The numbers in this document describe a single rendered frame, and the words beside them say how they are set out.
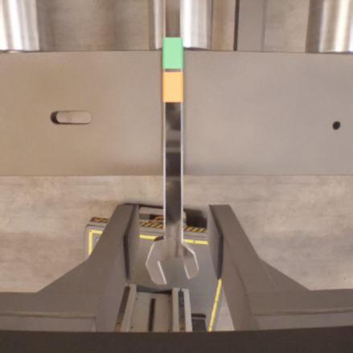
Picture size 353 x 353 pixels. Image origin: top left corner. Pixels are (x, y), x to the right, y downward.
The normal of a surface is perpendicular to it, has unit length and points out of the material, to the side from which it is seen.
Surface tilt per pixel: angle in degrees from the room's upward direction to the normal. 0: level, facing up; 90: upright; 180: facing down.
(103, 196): 0
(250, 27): 0
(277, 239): 0
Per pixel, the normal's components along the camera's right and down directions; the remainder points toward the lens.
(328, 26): -0.79, 0.17
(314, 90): 0.01, 0.28
